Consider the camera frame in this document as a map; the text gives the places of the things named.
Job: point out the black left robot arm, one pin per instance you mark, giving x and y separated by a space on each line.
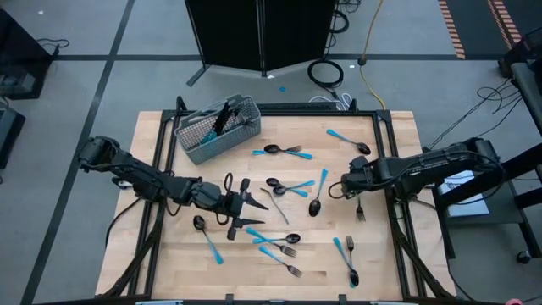
139 175

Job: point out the white booklet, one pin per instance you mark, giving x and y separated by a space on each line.
466 199

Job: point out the slim grey metal utensil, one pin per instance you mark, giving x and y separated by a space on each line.
275 205

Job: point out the black case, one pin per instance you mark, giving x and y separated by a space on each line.
8 135

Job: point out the black side cabinet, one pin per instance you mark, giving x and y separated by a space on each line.
21 51

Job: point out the grey plastic cutlery basket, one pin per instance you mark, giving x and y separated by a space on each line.
199 148

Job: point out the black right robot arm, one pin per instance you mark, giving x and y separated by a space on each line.
423 167

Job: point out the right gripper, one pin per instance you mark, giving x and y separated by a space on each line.
360 180

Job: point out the black folding screen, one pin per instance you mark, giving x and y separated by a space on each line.
228 34

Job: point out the neighbouring grey work table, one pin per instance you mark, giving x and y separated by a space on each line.
529 84

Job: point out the black power strip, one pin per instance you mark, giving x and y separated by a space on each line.
296 106

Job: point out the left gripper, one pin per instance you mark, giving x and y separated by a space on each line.
235 203

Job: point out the grey box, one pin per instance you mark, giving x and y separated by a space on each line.
17 84

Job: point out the pink tape roll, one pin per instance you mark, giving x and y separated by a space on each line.
514 302

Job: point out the black wheeled stand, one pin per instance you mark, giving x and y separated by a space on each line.
521 163

